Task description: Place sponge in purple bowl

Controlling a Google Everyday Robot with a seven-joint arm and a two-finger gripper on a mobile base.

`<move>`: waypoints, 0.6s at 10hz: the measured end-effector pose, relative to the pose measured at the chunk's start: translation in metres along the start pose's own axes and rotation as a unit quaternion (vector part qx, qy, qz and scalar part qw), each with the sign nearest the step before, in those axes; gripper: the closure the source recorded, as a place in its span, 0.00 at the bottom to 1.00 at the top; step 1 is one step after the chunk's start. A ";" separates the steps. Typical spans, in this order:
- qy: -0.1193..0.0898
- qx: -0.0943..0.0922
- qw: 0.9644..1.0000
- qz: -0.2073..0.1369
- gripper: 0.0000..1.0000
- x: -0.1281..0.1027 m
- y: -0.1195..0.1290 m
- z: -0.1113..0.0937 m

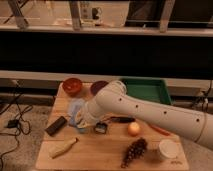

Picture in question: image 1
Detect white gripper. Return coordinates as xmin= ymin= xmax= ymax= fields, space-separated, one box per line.
xmin=77 ymin=101 xmax=102 ymax=127

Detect pale sponge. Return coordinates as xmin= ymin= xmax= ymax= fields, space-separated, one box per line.
xmin=75 ymin=111 xmax=88 ymax=128

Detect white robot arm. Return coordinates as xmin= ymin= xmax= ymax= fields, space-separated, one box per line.
xmin=75 ymin=80 xmax=213 ymax=150

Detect purple bowl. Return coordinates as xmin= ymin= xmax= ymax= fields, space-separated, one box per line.
xmin=90 ymin=81 xmax=108 ymax=96

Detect red bowl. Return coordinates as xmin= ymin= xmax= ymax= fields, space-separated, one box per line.
xmin=62 ymin=78 xmax=82 ymax=96

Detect black binder clip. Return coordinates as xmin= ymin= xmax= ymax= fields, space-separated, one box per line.
xmin=94 ymin=122 xmax=108 ymax=134

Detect blue plastic cup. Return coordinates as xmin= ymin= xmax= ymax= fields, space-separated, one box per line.
xmin=69 ymin=113 xmax=86 ymax=132

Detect dark rectangular block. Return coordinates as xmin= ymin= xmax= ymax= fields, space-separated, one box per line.
xmin=45 ymin=116 xmax=67 ymax=136

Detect purple grape bunch toy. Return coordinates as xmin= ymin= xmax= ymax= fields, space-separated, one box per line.
xmin=121 ymin=138 xmax=148 ymax=168

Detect green plastic tray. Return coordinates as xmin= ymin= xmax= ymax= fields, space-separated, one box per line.
xmin=121 ymin=78 xmax=172 ymax=105

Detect orange carrot toy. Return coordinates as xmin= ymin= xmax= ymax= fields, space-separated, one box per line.
xmin=148 ymin=124 xmax=171 ymax=136

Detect white cup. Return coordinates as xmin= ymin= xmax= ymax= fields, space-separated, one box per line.
xmin=157 ymin=139 xmax=179 ymax=161

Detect black handled tool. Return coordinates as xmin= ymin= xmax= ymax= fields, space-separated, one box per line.
xmin=107 ymin=116 xmax=135 ymax=123

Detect black floor cables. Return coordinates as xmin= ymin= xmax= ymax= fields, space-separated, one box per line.
xmin=0 ymin=81 xmax=34 ymax=169

